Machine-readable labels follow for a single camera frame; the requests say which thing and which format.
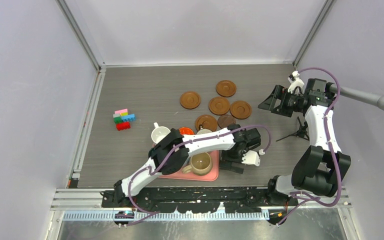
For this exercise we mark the aluminium frame rail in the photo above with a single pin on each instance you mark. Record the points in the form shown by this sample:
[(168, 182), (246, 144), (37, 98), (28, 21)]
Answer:
[(84, 204)]

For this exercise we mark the dark walnut coaster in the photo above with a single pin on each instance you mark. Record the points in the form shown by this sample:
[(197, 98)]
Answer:
[(225, 120)]

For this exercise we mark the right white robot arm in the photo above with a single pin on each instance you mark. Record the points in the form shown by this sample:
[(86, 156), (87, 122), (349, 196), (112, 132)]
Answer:
[(322, 167)]

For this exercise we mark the colourful toy brick stack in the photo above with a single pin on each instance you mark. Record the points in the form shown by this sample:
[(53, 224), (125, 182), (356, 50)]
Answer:
[(123, 118)]

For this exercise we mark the black microphone tripod stand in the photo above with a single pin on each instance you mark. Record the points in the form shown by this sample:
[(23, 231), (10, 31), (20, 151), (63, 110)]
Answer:
[(302, 131)]

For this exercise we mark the white mug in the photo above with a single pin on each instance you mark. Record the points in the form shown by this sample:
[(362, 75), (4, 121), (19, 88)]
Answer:
[(159, 133)]

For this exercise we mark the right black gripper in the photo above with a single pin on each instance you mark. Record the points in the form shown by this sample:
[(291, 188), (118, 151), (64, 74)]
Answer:
[(280, 92)]

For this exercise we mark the brown coaster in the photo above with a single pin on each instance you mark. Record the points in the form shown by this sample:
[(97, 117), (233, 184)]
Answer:
[(226, 88), (206, 121), (219, 105), (190, 100), (240, 109)]

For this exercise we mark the grey cup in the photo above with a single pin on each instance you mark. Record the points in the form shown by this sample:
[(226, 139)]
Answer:
[(203, 131)]

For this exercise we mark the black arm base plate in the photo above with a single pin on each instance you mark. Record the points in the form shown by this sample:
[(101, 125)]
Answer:
[(237, 199)]

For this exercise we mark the pink plastic tray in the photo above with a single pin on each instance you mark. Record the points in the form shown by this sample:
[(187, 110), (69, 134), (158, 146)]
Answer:
[(210, 177)]

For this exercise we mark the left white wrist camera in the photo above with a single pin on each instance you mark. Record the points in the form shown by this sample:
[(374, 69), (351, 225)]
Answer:
[(251, 158)]

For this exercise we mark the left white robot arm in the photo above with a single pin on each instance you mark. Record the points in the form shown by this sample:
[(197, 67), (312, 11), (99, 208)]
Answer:
[(174, 150)]

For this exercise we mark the beige mug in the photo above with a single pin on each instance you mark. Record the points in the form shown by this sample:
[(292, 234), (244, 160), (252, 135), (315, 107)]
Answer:
[(200, 164)]

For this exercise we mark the orange cup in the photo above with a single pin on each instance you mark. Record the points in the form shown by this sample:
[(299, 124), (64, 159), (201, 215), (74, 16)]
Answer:
[(186, 131)]

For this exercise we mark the grey microphone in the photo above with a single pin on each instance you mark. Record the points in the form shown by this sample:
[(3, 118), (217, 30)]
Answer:
[(369, 98)]

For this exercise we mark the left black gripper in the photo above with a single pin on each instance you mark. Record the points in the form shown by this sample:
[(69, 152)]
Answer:
[(226, 162)]

